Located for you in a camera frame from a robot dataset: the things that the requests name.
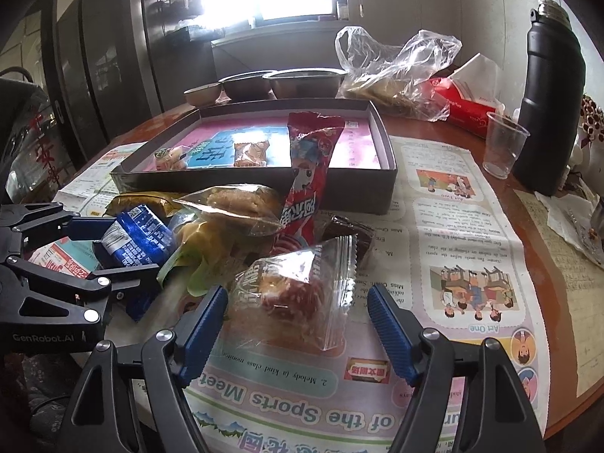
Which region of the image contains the grey shallow cardboard box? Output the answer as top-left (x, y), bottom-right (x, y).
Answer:
top-left (109, 98), bottom-right (398, 215)

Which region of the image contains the large steel bowl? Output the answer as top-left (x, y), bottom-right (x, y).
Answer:
top-left (262, 68), bottom-right (347, 100)

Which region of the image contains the white crumpled paper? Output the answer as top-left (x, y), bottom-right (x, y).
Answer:
top-left (535, 189), bottom-right (604, 256)

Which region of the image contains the dried flower bouquet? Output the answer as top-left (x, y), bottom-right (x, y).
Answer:
top-left (578, 94), bottom-right (604, 142)

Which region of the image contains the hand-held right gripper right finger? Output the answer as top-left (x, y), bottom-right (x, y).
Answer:
top-left (367, 284), bottom-right (550, 453)

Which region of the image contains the clear packet with reddish pastry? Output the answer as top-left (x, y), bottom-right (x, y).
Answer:
top-left (226, 236), bottom-right (364, 352)

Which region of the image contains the printed newspaper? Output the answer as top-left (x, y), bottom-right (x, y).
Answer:
top-left (52, 134), bottom-right (550, 453)

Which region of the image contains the black thermos bottle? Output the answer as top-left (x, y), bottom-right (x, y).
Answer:
top-left (512, 0), bottom-right (586, 196)

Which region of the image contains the brown cake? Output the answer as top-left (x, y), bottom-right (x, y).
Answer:
top-left (321, 214), bottom-right (376, 265)

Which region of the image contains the clear plastic bag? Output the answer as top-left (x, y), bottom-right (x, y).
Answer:
top-left (335, 26), bottom-right (463, 121)

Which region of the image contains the green clear snack packet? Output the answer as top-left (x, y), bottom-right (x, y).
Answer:
top-left (158, 212), bottom-right (251, 296)

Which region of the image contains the medium steel bowl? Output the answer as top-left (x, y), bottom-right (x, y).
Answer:
top-left (218, 71), bottom-right (279, 102)

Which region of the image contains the pill blister pack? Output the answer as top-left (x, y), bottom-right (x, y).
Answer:
top-left (566, 212), bottom-right (604, 265)

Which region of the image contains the long red snack packet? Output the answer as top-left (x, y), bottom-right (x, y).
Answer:
top-left (274, 111), bottom-right (345, 265)

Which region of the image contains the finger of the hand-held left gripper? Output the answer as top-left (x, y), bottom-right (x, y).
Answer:
top-left (5, 255), bottom-right (161, 324)
top-left (0, 202), bottom-right (118, 254)

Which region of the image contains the red white leaflet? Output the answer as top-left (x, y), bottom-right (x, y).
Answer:
top-left (28, 238), bottom-right (107, 284)

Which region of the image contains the handwritten paper sheet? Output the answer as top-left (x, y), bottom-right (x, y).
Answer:
top-left (514, 189), bottom-right (604, 397)

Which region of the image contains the red tissue box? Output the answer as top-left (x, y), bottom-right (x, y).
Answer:
top-left (415, 54), bottom-right (508, 137)

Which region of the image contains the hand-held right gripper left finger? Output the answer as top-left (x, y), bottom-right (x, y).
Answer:
top-left (57, 285), bottom-right (230, 453)

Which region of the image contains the clear plastic cup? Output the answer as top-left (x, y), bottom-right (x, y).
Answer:
top-left (481, 112), bottom-right (532, 180)

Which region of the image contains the blue snack packet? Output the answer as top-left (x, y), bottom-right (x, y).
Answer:
top-left (92, 204), bottom-right (177, 270)

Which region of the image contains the dark refrigerator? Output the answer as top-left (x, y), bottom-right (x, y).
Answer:
top-left (42, 0), bottom-right (166, 166)

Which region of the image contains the yellow snack packet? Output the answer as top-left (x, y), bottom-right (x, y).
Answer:
top-left (105, 191), bottom-right (194, 220)

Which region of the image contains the small ceramic bowl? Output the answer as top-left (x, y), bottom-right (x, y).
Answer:
top-left (183, 82), bottom-right (225, 107)

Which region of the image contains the clear packet with yellow pastry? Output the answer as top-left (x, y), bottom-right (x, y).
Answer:
top-left (172, 184), bottom-right (286, 239)

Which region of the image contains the green wrapped candy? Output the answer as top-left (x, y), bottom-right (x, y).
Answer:
top-left (153, 146), bottom-right (190, 171)

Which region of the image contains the grey counter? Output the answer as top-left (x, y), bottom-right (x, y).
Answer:
top-left (210, 26), bottom-right (350, 81)

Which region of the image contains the small orange biscuit packet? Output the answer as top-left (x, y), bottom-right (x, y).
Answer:
top-left (233, 140), bottom-right (270, 168)

